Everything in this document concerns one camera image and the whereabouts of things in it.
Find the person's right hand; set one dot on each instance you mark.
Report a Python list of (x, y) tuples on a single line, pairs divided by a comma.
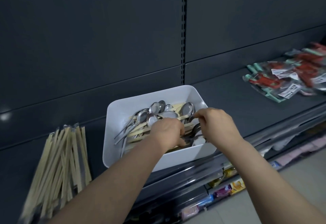
[(219, 127)]

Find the person's left hand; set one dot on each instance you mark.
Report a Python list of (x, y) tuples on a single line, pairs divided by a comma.
[(168, 132)]

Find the person's right fingers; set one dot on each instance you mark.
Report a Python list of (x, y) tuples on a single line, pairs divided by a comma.
[(202, 119)]

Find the person's left fingers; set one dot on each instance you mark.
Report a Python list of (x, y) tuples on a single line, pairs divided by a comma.
[(182, 136)]

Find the person's left forearm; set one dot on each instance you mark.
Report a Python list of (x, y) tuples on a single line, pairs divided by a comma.
[(114, 185)]

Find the person's right forearm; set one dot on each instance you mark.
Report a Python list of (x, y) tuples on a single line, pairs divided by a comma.
[(264, 180)]

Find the pile of metal spoons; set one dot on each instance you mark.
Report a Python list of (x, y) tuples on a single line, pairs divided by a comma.
[(155, 111)]

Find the yellow snack packet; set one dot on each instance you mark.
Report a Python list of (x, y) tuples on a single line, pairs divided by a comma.
[(229, 172)]

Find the white plastic bin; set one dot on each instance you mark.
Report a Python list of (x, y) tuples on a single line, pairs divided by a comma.
[(119, 129)]

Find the purple snack packet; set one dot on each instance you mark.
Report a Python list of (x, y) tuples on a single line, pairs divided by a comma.
[(221, 192)]

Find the blue snack packet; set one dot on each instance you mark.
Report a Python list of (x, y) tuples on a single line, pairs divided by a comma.
[(205, 201)]

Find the orange snack box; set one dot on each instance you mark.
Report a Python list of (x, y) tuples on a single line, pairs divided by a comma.
[(238, 185)]

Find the pink snack packet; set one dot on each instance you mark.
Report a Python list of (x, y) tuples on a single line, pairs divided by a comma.
[(189, 211)]

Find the slotted shelf upright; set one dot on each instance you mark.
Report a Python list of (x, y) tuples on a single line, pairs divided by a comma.
[(184, 27)]

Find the pile of red teal packaged tools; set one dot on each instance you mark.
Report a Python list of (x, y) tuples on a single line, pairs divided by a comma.
[(293, 76)]

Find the row of pink packaged goods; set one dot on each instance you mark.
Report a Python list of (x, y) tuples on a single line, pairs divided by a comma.
[(303, 150)]

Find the dark grey shelving unit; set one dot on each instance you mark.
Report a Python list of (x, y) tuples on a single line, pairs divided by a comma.
[(101, 40)]

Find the heap of wrapped wooden chopsticks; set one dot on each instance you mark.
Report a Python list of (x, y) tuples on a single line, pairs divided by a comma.
[(59, 170)]

